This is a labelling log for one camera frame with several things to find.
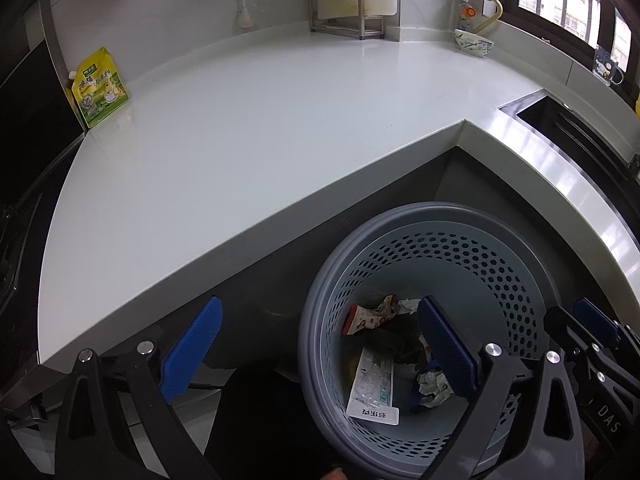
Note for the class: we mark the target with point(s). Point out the clear plastic blister package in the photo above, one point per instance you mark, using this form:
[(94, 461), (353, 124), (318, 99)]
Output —
[(372, 385)]

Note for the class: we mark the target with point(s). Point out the steel dish rack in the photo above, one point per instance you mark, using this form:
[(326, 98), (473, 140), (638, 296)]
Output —
[(360, 5)]

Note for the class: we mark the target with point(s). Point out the steel sink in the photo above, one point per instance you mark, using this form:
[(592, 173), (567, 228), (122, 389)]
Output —
[(575, 130)]

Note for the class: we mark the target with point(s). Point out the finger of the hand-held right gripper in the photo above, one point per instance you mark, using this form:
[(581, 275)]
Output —
[(565, 322), (592, 317)]

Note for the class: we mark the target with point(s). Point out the white patterned bowl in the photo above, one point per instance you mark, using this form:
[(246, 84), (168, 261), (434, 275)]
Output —
[(472, 44)]

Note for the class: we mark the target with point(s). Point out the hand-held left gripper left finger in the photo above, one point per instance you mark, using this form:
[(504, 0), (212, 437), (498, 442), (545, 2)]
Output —
[(192, 345)]

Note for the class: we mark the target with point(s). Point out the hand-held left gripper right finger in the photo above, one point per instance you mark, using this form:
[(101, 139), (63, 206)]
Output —
[(447, 347)]

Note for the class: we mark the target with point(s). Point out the yellow green refill pouch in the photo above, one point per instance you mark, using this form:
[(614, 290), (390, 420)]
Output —
[(100, 92)]

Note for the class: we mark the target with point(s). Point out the grey perforated trash bin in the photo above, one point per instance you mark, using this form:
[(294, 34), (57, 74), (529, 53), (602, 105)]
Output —
[(325, 280)]

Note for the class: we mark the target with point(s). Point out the glass mug with cartoon print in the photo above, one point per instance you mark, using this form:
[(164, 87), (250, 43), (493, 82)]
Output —
[(605, 65)]

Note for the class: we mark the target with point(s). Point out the black plastic bag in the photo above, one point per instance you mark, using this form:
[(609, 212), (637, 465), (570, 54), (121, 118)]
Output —
[(400, 340)]

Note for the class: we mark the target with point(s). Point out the black integrated stove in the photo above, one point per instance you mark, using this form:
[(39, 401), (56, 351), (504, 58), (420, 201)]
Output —
[(30, 110)]

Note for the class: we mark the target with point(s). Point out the person's black pants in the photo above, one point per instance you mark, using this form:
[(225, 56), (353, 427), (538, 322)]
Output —
[(260, 425)]

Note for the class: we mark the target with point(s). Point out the white plastic wrap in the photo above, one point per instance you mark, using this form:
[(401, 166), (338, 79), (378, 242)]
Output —
[(435, 387)]

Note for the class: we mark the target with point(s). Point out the white orange-capped fitting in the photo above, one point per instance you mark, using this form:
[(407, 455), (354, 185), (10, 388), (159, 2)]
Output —
[(469, 11)]

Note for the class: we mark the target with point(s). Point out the orange printed snack wrapper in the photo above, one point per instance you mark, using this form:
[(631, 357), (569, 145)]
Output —
[(367, 317)]

